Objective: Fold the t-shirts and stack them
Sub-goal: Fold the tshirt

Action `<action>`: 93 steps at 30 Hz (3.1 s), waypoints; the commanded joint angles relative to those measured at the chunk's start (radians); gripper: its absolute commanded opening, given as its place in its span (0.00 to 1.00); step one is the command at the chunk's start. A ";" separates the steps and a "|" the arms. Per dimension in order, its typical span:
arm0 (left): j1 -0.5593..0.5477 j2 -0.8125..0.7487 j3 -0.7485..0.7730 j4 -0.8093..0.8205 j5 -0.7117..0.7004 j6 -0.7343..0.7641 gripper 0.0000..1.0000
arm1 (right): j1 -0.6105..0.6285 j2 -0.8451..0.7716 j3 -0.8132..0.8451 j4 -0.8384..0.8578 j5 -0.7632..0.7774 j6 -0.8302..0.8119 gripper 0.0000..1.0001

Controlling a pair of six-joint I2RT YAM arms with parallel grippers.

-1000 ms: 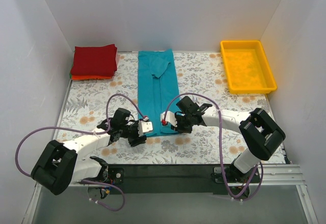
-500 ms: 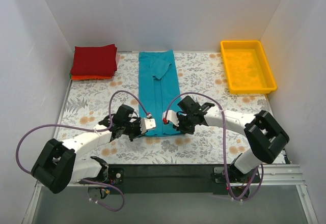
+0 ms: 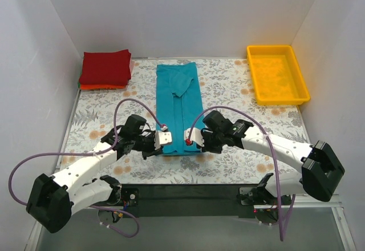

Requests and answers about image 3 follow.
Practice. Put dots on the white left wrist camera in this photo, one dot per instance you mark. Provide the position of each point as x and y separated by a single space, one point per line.
162 139

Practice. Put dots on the yellow plastic tray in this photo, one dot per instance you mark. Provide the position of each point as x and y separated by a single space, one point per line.
276 75

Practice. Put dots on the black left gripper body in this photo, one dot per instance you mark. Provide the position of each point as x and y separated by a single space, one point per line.
154 148

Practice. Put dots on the folded red t-shirt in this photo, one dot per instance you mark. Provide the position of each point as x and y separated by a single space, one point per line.
106 68

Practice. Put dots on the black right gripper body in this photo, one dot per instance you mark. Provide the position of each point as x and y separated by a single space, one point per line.
205 145

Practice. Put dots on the teal t-shirt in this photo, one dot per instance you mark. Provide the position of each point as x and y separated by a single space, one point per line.
178 103

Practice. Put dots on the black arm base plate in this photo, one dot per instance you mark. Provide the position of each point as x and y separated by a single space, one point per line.
188 200

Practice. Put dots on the folded orange t-shirt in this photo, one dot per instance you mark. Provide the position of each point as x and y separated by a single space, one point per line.
101 87

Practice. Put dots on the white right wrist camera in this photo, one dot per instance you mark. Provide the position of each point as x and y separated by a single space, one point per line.
193 136

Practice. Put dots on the folded pink t-shirt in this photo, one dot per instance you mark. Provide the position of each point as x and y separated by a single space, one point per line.
132 65

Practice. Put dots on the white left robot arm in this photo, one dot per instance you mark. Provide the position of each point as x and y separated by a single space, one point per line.
54 199

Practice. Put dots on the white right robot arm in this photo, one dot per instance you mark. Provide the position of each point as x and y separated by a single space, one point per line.
317 170

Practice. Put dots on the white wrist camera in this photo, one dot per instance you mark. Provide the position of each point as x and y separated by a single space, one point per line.
162 139
193 136

